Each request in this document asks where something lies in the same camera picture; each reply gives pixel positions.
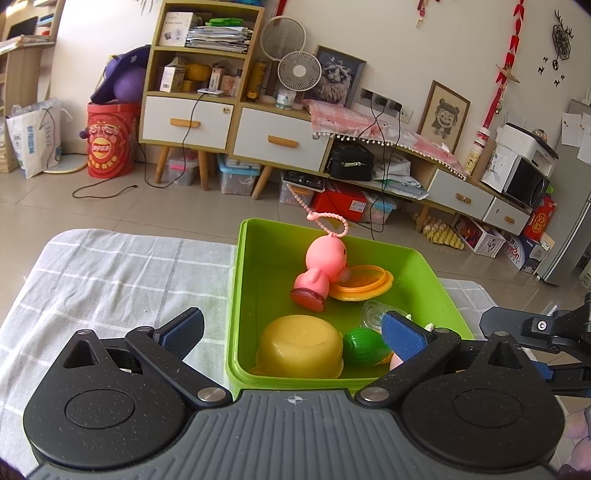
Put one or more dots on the grey refrigerator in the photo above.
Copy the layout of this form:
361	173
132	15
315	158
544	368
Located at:
569	226

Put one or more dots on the wooden desk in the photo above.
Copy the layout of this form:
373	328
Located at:
28	31

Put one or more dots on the framed girl picture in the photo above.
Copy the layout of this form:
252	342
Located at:
444	116

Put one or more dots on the yellow egg tray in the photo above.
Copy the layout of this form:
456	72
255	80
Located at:
438	232

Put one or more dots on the framed cat picture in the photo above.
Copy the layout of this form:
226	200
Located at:
341	77

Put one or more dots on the wooden TV cabinet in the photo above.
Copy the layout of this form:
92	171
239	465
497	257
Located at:
299	140

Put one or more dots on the yellow toy pot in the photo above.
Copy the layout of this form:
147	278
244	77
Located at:
299	346

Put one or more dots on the red snack bucket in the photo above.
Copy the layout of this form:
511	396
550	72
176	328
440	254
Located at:
111	139

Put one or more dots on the purple plush toy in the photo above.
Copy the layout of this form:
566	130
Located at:
123	78

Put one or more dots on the pink pig toy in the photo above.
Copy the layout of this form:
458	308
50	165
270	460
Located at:
326	261

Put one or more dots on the grey checked tablecloth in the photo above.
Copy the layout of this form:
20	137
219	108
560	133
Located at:
110	283

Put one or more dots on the clear plastic container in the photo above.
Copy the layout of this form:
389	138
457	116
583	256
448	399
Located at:
373	312

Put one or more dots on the white printer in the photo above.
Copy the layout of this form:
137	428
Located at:
529	146

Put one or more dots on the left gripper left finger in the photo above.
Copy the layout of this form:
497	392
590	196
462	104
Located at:
161	353

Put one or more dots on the red box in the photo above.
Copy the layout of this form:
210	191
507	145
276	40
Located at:
340	198

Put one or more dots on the white starfish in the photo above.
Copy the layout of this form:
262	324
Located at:
429	327

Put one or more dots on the yellow toy corn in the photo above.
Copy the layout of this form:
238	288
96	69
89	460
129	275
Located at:
365	347

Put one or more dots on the white paper bag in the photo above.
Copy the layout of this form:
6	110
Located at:
35	135

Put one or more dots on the yellow toy lid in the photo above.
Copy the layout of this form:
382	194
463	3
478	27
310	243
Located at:
365	282

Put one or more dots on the white fan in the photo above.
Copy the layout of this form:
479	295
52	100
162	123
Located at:
299	71
282	35

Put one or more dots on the black bag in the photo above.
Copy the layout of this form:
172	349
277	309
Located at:
350	161

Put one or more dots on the white toy box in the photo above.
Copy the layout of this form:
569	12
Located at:
480	239

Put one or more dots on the black microwave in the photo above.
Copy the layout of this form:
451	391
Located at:
515	177

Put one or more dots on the white fan rear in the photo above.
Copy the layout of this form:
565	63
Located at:
282	35

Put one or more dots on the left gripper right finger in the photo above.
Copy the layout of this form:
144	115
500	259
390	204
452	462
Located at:
423	353

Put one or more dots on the white fan front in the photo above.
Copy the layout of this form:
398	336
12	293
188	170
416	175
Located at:
299	71

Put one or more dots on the pink lace cloth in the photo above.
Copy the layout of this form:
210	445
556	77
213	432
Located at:
345	124

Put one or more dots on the pink ball toy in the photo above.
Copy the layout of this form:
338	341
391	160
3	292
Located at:
395	362

